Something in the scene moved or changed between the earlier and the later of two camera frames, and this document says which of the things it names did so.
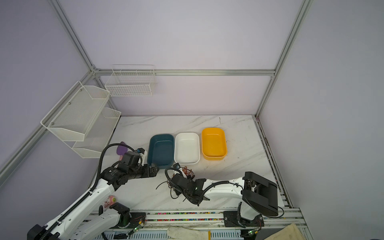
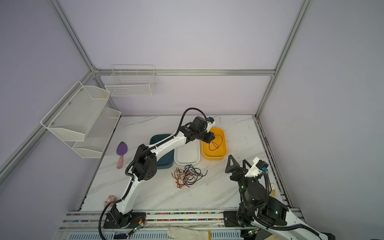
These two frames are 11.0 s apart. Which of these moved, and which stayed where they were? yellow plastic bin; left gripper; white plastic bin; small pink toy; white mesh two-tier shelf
Moved: left gripper
Stayed: small pink toy; white plastic bin; yellow plastic bin; white mesh two-tier shelf
